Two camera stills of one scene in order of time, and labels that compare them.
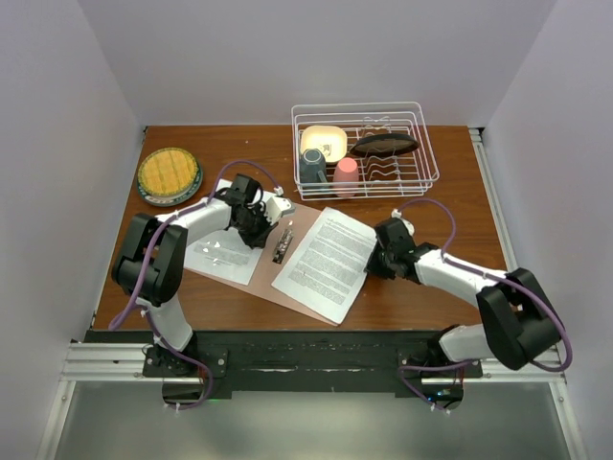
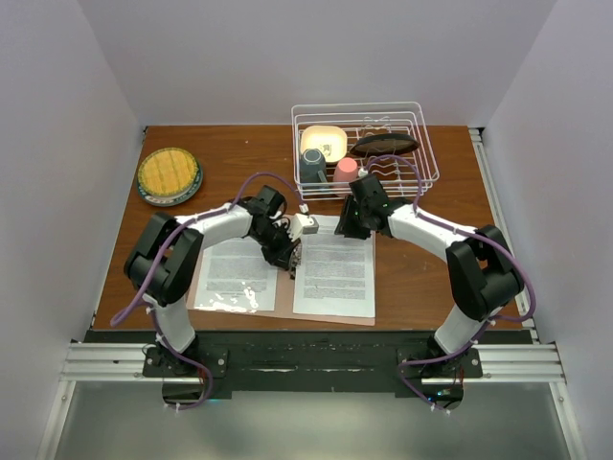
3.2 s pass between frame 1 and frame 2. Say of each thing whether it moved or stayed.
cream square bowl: stayed
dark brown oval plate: stayed
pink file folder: moved
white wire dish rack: stayed
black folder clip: moved
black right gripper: moved
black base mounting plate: stayed
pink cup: stayed
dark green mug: stayed
